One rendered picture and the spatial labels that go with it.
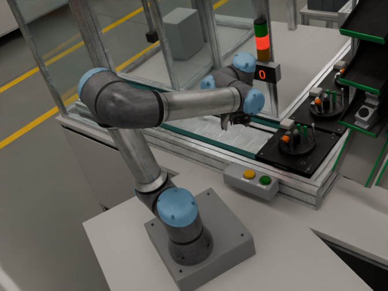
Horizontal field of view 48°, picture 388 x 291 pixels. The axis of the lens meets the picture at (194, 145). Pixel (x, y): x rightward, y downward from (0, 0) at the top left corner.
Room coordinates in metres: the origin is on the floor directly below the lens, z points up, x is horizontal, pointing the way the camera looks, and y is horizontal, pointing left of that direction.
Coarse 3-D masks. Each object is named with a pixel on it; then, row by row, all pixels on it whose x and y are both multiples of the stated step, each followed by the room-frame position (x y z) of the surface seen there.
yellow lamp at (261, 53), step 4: (256, 48) 1.50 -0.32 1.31; (268, 48) 1.48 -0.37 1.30; (260, 52) 1.48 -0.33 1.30; (264, 52) 1.48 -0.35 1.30; (268, 52) 1.48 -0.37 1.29; (260, 56) 1.48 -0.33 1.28; (264, 56) 1.48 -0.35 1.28; (268, 56) 1.48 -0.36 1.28; (260, 60) 1.48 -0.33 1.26; (264, 60) 1.48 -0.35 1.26
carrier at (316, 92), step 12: (312, 96) 1.57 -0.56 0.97; (324, 96) 1.45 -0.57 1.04; (336, 96) 1.53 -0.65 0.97; (300, 108) 1.51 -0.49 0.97; (312, 108) 1.47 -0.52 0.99; (324, 108) 1.44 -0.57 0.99; (336, 108) 1.43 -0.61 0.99; (300, 120) 1.43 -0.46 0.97; (312, 120) 1.41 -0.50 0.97; (324, 120) 1.39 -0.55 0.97; (336, 120) 1.37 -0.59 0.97; (336, 132) 1.30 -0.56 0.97
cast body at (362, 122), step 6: (360, 108) 1.05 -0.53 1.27; (366, 108) 1.03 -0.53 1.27; (360, 114) 1.02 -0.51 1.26; (366, 114) 1.01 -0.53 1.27; (372, 114) 1.01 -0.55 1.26; (378, 114) 1.03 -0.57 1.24; (360, 120) 1.02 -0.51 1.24; (366, 120) 1.00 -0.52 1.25; (372, 120) 1.01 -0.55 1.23; (360, 126) 1.02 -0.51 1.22; (366, 126) 1.01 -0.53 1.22; (372, 126) 1.02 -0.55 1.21
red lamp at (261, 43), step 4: (256, 40) 1.49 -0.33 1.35; (260, 40) 1.48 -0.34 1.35; (264, 40) 1.48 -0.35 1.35; (268, 40) 1.49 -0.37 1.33; (256, 44) 1.50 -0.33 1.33; (260, 44) 1.48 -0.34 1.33; (264, 44) 1.48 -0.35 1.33; (268, 44) 1.49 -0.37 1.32; (260, 48) 1.48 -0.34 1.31; (264, 48) 1.48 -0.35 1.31
